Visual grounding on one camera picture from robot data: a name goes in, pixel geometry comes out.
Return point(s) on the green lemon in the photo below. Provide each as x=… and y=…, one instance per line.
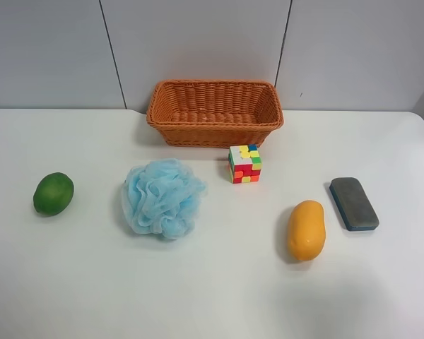
x=53, y=194

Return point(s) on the blue mesh bath sponge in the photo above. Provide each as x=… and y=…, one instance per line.
x=162, y=198

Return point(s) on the yellow mango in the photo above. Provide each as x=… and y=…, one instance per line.
x=306, y=231

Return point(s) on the grey blue board eraser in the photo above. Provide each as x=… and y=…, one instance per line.
x=353, y=204

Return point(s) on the orange wicker basket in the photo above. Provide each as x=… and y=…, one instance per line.
x=214, y=113

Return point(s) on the colourful puzzle cube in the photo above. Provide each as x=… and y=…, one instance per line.
x=244, y=164

